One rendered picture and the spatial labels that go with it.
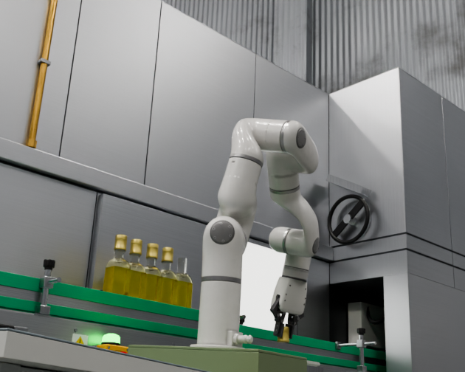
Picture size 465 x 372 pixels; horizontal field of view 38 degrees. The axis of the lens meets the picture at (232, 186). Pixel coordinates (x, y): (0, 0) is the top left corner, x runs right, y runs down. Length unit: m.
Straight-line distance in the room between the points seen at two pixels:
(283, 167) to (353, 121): 1.26
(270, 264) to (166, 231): 0.51
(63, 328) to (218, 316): 0.38
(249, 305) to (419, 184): 0.90
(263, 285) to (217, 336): 1.00
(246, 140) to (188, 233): 0.73
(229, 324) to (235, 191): 0.31
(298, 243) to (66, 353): 1.05
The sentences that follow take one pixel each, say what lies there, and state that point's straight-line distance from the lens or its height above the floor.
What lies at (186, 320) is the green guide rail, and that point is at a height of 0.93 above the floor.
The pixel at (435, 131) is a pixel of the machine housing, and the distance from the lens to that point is 3.10.
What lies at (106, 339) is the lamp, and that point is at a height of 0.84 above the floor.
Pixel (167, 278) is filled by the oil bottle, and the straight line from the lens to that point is 2.03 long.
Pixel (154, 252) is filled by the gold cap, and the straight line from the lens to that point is 2.02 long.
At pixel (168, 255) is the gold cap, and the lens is 2.06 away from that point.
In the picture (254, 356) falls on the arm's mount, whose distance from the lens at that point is 1.40.
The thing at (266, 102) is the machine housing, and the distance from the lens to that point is 2.81.
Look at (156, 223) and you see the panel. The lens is 2.22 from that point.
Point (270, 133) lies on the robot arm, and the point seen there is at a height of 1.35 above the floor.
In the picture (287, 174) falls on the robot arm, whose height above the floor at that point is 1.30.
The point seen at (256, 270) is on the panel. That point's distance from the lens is 2.51.
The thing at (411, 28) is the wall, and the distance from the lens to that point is 5.88.
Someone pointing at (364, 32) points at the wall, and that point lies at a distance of 5.96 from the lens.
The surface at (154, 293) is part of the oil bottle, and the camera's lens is 1.99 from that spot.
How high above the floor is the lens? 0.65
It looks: 20 degrees up
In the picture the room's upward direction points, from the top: 3 degrees clockwise
